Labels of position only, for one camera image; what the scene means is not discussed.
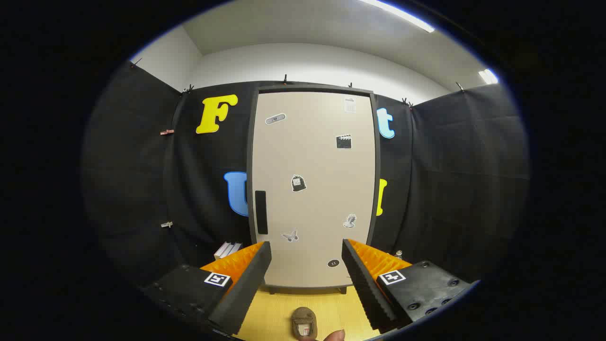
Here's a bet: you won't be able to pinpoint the grey shoe cabinet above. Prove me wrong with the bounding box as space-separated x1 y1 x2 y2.
246 84 382 295

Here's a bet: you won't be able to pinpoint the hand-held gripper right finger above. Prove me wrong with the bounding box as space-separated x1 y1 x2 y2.
341 238 474 332

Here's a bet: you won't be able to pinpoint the black backdrop cloth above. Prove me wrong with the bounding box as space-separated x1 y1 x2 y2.
80 59 530 289

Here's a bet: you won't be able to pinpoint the brown shoe with bow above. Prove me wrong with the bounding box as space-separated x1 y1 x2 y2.
291 307 317 339

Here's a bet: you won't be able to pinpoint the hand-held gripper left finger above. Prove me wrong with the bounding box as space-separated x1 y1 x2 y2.
142 241 273 336

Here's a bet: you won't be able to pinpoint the long ceiling light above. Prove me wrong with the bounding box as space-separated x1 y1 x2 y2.
360 0 435 33

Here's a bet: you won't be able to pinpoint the black door handle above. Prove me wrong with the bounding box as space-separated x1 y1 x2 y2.
255 190 268 235

